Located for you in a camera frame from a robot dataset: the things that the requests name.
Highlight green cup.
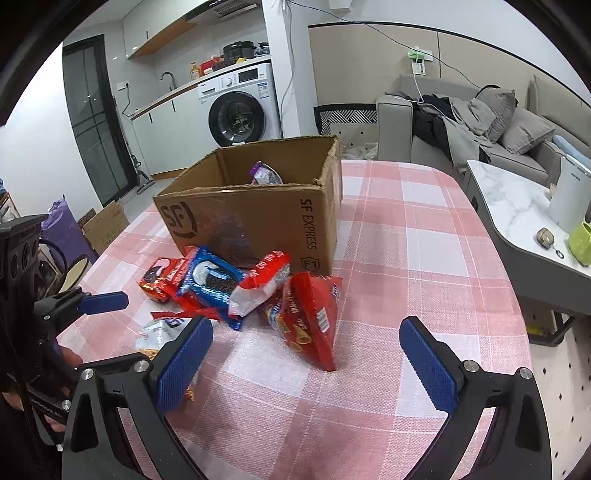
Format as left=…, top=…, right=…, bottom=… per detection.
left=568, top=222, right=591, bottom=267

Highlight red white snack packet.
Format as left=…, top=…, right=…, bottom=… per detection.
left=228, top=250, right=293, bottom=319

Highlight light grey pillow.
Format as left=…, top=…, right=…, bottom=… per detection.
left=501, top=106, right=555, bottom=155

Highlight small metal keychain case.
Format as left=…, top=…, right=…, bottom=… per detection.
left=536, top=227, right=565, bottom=259

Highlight white washing machine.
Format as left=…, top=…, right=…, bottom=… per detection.
left=198, top=62, right=282, bottom=148

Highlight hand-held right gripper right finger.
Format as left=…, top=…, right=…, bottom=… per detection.
left=399, top=316, right=552, bottom=480

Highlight black wall cable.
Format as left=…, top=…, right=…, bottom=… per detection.
left=286, top=0, right=485, bottom=88

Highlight dark glass door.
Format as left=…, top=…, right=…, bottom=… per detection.
left=62, top=39, right=139, bottom=208

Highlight dark grey pillow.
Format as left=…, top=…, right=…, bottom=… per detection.
left=475, top=85, right=517, bottom=144

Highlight steel range hood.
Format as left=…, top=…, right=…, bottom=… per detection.
left=185, top=0, right=259, bottom=24

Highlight red cookie packet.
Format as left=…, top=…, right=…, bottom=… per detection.
left=137, top=256, right=195, bottom=303

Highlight white electric kettle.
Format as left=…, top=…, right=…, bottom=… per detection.
left=547, top=154, right=591, bottom=234

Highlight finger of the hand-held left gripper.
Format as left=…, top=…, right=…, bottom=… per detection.
left=32, top=287, right=129, bottom=324

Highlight red snack packet blue logo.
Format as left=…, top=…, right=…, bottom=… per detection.
left=265, top=271, right=343, bottom=372

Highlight small floor cardboard box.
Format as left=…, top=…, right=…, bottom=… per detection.
left=78, top=200, right=130, bottom=254

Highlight white marble coffee table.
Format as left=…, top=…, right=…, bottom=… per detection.
left=464, top=159, right=591, bottom=347

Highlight black white patterned basket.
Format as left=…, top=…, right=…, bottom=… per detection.
left=314, top=104, right=379, bottom=139

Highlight purple silver snack packet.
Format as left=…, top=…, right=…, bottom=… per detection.
left=248, top=161, right=283, bottom=186

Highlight purple bag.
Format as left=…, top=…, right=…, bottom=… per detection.
left=41, top=198, right=100, bottom=273

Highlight stick vacuum cleaner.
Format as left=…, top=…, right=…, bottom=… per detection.
left=131, top=157, right=155, bottom=192

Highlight grey jacket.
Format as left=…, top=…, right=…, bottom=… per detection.
left=438, top=97, right=495, bottom=174

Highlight grey sofa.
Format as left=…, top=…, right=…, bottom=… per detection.
left=376, top=74, right=591, bottom=185

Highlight light blue roll pillow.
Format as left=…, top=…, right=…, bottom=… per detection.
left=551, top=135, right=591, bottom=160

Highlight brown cardboard box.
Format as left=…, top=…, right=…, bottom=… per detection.
left=152, top=135, right=343, bottom=278

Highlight white cabinets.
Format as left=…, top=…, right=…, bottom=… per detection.
left=122, top=0, right=208, bottom=61
left=131, top=88, right=218, bottom=181

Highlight white dotted rug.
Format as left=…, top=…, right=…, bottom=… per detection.
left=531, top=318, right=591, bottom=480

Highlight black rice cooker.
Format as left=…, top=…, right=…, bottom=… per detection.
left=223, top=41, right=256, bottom=63

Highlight blue cookie packet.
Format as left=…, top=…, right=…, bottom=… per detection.
left=175, top=246, right=247, bottom=308

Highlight white lower cabinets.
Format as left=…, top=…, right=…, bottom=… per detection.
left=131, top=88, right=218, bottom=181

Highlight white upper cabinets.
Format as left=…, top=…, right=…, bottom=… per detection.
left=122, top=0, right=208, bottom=61

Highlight pink checked tablecloth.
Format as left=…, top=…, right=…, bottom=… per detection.
left=55, top=159, right=536, bottom=480

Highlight person's left hand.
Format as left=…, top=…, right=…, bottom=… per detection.
left=59, top=345, right=84, bottom=370

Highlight wall socket green plug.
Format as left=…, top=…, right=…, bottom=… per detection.
left=406, top=46, right=435, bottom=77

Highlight black clothes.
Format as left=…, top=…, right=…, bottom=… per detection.
left=412, top=93, right=462, bottom=162

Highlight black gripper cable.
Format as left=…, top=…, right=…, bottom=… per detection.
left=39, top=237, right=88, bottom=296

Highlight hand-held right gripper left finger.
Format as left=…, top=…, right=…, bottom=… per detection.
left=60, top=316, right=215, bottom=480

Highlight white charging cable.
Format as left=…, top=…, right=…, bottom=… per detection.
left=413, top=74, right=444, bottom=112

